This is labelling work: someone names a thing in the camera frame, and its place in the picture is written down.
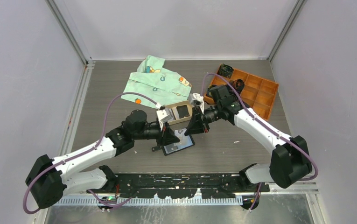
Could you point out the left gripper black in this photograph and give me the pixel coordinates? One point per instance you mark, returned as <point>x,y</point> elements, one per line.
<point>166,136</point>

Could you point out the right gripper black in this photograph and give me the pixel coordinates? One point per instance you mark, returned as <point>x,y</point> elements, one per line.
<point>196,123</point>

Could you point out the white striped card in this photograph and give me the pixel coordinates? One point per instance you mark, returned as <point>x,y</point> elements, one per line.
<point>180,133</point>

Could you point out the black leather card holder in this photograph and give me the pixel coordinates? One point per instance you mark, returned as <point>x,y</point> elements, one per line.
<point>184,143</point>

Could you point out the black vip card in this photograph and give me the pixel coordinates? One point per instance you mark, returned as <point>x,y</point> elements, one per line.
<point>183,111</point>

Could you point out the green cartoon print cloth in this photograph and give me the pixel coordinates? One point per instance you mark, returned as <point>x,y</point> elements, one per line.
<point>156,82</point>

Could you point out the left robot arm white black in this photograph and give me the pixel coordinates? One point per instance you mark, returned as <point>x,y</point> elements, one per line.
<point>52,178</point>

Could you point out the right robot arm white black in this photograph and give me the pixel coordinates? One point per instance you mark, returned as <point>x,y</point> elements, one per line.
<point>290,161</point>

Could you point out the beige oval tray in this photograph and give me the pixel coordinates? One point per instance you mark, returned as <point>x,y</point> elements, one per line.
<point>173,109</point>

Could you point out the rolled dark belt back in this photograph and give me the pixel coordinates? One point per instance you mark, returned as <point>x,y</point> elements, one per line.
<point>225,71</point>

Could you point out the orange compartment organizer tray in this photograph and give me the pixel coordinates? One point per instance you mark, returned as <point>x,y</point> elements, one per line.
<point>259,93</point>

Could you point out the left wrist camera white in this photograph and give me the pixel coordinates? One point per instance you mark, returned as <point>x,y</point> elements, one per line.
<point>163,116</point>

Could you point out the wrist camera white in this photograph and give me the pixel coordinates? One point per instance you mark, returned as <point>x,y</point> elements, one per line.
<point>163,116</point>
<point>197,101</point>

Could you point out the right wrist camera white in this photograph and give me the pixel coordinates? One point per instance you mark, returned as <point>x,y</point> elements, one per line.
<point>197,101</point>

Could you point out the slotted metal cable duct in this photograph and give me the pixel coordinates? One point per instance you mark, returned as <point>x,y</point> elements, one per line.
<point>156,201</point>

